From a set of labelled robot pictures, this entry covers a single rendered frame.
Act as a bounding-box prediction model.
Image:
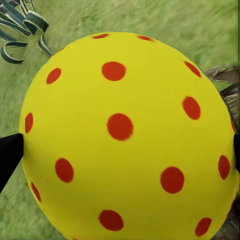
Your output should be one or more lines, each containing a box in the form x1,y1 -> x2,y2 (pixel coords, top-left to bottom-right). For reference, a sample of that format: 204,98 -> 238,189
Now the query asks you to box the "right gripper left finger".
0,133 -> 24,193

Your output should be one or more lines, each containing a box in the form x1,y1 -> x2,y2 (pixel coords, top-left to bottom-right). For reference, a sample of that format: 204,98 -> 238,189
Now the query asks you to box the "wicker basket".
204,62 -> 240,240

